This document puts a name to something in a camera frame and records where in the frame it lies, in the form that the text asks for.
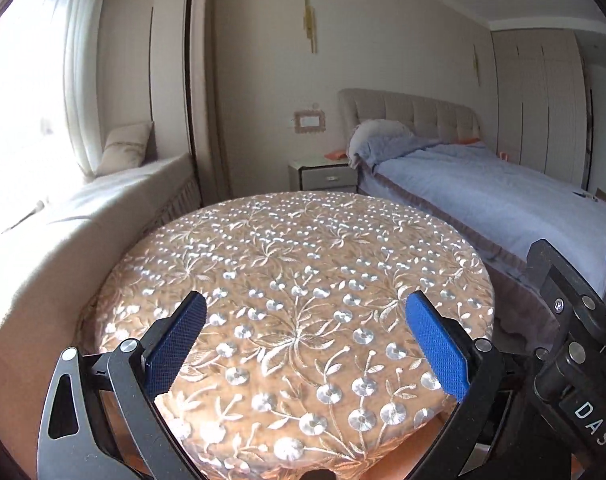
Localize round table with floral cloth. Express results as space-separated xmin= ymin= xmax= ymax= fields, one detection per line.
xmin=90 ymin=191 xmax=496 ymax=476

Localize light blue duvet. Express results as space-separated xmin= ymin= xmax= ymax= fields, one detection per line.
xmin=350 ymin=140 xmax=606 ymax=301

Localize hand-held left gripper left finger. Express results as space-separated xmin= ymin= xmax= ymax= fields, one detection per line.
xmin=37 ymin=290 xmax=208 ymax=480

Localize grey pillow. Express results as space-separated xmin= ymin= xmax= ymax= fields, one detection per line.
xmin=348 ymin=119 xmax=416 ymax=168

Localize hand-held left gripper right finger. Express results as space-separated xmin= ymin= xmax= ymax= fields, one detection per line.
xmin=405 ymin=289 xmax=506 ymax=480

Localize beige window seat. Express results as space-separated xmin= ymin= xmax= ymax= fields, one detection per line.
xmin=0 ymin=152 xmax=204 ymax=386

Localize framed wall switch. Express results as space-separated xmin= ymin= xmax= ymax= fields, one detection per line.
xmin=294 ymin=106 xmax=324 ymax=135

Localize white bedside table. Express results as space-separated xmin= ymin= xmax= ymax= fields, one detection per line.
xmin=288 ymin=156 xmax=360 ymax=196

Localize beige upholstered bed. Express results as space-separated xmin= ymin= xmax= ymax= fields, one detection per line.
xmin=338 ymin=88 xmax=606 ymax=351

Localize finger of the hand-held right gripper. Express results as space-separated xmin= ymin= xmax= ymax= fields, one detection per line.
xmin=527 ymin=240 xmax=606 ymax=353

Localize beige cushion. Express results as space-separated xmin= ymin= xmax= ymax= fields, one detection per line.
xmin=97 ymin=121 xmax=154 ymax=177

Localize white sheer curtain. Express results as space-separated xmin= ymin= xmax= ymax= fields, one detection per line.
xmin=43 ymin=0 xmax=108 ymax=178

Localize beige wardrobe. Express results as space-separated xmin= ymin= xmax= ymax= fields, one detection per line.
xmin=490 ymin=30 xmax=591 ymax=186

